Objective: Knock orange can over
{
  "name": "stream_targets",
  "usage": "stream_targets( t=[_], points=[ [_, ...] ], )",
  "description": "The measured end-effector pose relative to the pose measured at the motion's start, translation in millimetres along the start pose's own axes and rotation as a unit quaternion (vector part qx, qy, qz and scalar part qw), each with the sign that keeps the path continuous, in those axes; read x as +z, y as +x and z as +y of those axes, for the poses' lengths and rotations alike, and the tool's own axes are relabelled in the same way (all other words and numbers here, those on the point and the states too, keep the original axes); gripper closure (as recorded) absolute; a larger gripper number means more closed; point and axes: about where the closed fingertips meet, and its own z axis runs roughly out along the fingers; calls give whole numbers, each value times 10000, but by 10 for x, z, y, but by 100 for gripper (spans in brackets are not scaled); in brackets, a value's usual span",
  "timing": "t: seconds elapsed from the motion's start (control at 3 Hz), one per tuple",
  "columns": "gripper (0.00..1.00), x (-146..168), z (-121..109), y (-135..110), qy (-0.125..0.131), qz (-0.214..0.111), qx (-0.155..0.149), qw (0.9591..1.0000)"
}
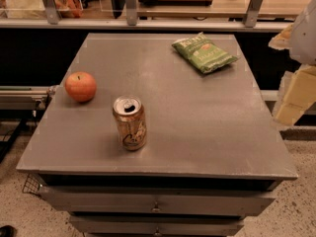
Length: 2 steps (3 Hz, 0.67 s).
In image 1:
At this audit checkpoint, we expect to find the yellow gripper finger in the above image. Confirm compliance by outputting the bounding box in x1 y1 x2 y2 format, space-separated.
273 64 316 126

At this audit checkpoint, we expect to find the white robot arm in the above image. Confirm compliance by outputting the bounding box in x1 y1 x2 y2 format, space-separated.
269 0 316 126

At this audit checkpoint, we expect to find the orange soda can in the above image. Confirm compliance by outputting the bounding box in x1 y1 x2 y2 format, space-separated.
113 96 147 151

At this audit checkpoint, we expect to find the green chip bag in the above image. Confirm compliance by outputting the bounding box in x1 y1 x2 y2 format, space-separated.
172 33 238 74

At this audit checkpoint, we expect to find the grey drawer cabinet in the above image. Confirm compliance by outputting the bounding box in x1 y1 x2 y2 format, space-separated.
18 34 297 221

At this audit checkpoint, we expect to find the red apple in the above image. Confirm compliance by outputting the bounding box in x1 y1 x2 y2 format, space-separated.
64 71 97 103

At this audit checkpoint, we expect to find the lower grey drawer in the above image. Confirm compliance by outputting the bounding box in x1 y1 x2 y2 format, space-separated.
70 216 244 237

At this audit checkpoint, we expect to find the grey drawer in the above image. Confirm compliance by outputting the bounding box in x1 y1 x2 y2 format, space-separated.
70 216 244 237
39 186 275 217

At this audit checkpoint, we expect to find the upper grey drawer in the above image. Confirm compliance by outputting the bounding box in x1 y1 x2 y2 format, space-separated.
39 186 275 217

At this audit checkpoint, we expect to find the black shoe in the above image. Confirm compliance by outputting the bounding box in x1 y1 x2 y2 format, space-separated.
0 225 16 237

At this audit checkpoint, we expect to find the metal shelf frame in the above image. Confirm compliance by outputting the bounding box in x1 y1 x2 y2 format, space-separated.
0 0 316 34

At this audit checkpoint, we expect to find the wire mesh basket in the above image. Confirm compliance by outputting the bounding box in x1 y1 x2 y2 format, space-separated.
22 174 41 197

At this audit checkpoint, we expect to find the metal rail on left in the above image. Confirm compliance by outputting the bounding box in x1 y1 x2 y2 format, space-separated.
0 85 57 111

